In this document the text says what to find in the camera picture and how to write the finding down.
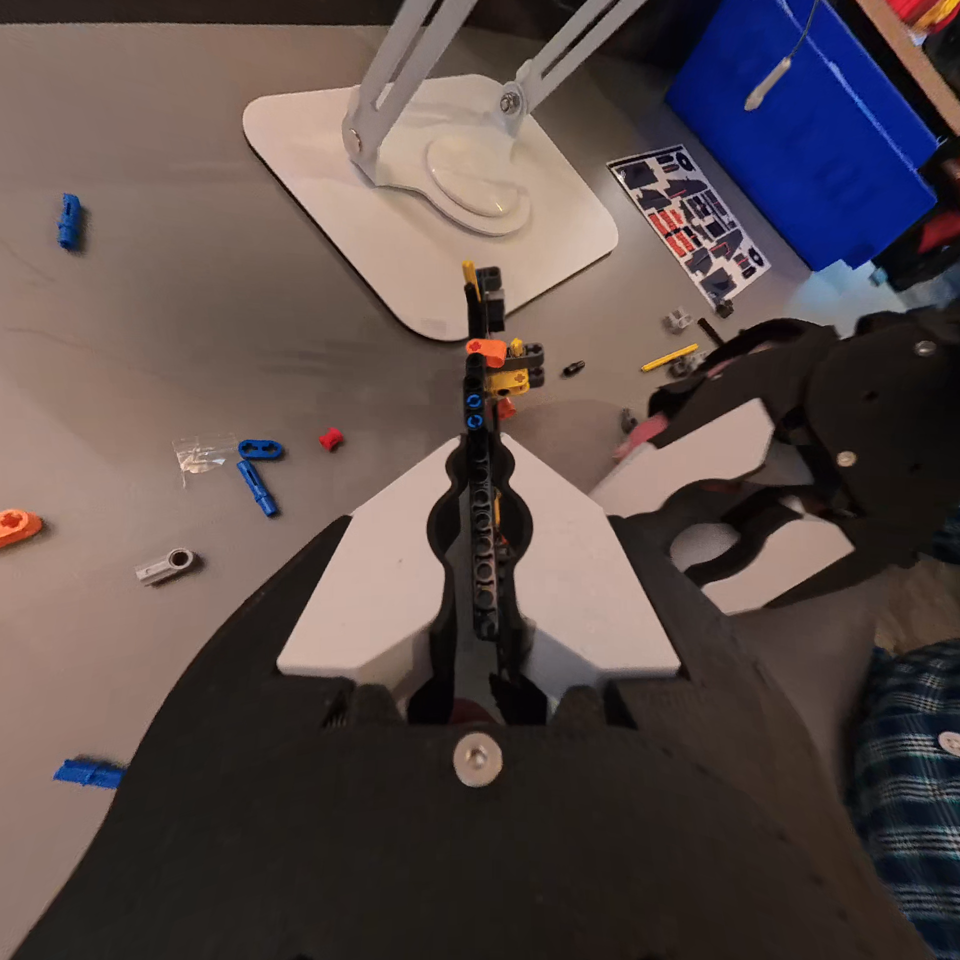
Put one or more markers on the small dark grey lego piece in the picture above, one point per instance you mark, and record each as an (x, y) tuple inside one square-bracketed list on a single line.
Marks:
[(628, 420)]

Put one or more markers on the long blue lego pin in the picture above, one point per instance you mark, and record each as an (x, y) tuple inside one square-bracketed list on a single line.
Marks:
[(257, 489)]

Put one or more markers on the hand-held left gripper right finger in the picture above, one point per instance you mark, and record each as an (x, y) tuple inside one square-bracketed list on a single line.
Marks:
[(600, 600)]

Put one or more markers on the small clear plastic piece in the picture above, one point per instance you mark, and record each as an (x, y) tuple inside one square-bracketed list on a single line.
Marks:
[(201, 454)]

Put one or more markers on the person's right hand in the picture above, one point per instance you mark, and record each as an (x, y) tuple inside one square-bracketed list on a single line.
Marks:
[(637, 440)]

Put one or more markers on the thick blue lego pin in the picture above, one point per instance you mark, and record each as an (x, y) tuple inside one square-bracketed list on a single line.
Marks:
[(69, 221)]

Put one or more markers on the black lego axle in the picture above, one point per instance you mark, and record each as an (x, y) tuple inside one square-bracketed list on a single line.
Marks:
[(709, 331)]

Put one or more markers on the white book stand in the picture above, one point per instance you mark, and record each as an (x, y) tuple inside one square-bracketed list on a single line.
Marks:
[(337, 150)]

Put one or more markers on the light grey lego connector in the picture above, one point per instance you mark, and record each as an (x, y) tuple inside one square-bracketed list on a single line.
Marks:
[(677, 319), (166, 566)]

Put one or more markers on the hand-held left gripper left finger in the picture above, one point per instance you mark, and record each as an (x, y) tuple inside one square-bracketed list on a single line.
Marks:
[(360, 600)]

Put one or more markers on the yellow lego axle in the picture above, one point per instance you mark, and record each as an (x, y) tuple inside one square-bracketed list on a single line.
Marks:
[(670, 358)]

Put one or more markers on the sticker sheet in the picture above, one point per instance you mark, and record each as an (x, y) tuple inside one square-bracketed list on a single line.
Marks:
[(690, 217)]

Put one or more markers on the red lego bush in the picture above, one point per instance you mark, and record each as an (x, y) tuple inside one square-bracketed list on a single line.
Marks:
[(330, 439)]

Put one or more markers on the black lego chassis assembly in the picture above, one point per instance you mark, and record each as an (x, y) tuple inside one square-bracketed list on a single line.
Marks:
[(480, 480)]

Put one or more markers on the orange lego connector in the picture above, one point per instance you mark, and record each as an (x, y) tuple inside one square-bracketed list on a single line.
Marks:
[(19, 527)]

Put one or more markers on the page holder clip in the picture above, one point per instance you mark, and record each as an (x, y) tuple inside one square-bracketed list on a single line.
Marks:
[(769, 84)]

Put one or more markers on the person's plaid shirt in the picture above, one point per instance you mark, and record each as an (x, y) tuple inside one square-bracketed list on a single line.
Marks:
[(907, 750)]

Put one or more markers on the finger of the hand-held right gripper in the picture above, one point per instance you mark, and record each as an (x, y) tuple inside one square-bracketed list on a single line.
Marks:
[(712, 446), (787, 562)]

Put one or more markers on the short blue lego pin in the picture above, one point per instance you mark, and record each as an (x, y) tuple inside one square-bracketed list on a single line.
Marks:
[(88, 774)]

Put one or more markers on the blue storage bin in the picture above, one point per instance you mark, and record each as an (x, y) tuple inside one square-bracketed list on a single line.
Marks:
[(810, 150)]

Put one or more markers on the blue lego liftarm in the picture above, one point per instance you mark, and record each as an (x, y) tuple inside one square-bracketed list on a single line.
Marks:
[(260, 448)]

